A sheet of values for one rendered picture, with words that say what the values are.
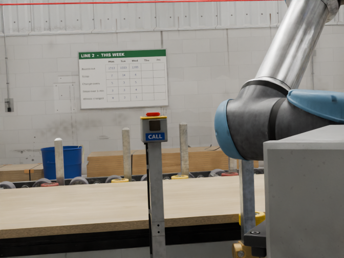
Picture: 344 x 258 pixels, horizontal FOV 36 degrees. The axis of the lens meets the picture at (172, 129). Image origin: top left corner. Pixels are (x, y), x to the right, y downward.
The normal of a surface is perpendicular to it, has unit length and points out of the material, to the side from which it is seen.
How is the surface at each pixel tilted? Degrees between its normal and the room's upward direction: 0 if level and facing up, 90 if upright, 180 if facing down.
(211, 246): 90
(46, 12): 90
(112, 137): 90
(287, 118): 68
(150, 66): 90
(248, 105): 45
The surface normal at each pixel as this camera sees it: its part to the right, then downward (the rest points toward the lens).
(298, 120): -0.77, -0.04
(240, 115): -0.61, -0.40
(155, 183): 0.12, 0.04
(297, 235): -0.46, 0.07
